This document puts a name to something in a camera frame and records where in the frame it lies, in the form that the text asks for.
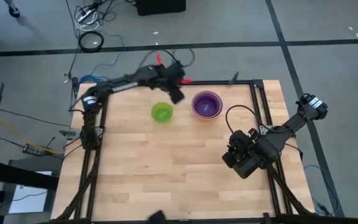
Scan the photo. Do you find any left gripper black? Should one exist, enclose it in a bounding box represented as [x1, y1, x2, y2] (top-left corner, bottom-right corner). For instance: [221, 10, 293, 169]
[155, 62, 187, 105]

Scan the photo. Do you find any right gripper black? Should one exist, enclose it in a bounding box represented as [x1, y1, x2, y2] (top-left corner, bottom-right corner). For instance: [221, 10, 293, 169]
[222, 128, 265, 180]

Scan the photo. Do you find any green plastic bowl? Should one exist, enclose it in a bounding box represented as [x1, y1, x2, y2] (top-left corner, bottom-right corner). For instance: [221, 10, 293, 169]
[150, 101, 174, 124]

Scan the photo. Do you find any pink plastic bowl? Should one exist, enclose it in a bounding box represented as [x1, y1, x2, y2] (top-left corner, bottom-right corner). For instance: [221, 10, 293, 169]
[191, 90, 224, 120]

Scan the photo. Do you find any black box on floor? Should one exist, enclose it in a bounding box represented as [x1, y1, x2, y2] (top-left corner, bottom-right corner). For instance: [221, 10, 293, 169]
[135, 0, 187, 17]

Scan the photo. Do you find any grey power strip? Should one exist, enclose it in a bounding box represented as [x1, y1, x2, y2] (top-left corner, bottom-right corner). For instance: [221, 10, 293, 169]
[76, 9, 98, 22]

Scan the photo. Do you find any person's head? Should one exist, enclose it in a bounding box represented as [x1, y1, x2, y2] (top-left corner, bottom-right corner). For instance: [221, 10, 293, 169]
[147, 210, 168, 224]

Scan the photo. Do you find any small black floor device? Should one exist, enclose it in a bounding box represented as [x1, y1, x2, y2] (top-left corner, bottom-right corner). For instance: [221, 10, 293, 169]
[22, 142, 48, 157]

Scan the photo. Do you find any black chair caster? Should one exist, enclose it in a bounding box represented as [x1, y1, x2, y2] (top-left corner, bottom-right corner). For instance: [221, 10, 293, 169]
[7, 4, 22, 18]

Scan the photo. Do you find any black desk beam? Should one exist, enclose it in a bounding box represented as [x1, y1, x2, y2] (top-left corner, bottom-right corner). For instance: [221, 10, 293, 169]
[0, 158, 59, 191]

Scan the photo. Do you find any grey low cabinet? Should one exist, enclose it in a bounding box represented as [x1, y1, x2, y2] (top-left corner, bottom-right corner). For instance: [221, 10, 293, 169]
[0, 157, 64, 224]

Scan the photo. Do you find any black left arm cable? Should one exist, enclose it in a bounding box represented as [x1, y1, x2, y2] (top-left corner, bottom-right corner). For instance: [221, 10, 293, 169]
[137, 48, 196, 71]

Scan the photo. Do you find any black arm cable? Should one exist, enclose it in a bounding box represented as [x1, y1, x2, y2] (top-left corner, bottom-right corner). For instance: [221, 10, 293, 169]
[224, 104, 262, 135]
[137, 48, 196, 71]

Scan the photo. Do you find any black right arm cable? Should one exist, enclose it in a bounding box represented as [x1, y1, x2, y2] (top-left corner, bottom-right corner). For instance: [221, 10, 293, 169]
[224, 104, 262, 135]

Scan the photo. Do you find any black aluminium table frame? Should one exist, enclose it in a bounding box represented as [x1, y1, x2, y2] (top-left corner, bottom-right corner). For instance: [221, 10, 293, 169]
[53, 79, 316, 224]

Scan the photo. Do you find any blue coiled cable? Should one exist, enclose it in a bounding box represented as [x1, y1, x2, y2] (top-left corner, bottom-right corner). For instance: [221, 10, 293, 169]
[79, 74, 109, 84]

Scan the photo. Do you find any thin blue floor cable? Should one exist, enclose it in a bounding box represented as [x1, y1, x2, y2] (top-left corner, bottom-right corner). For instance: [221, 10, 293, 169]
[303, 164, 341, 217]

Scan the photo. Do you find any black ring on floor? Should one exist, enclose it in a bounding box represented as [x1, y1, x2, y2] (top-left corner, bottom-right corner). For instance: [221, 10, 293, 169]
[78, 30, 105, 54]

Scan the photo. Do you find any white coiled cable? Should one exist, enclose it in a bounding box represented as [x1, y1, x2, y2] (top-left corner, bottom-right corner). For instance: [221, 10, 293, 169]
[74, 8, 101, 32]

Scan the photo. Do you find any long black floor cable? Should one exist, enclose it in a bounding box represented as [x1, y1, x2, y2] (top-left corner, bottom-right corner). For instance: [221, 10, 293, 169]
[63, 0, 83, 85]

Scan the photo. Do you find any yellow cable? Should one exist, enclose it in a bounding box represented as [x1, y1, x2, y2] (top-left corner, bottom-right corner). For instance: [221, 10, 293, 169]
[0, 118, 62, 156]

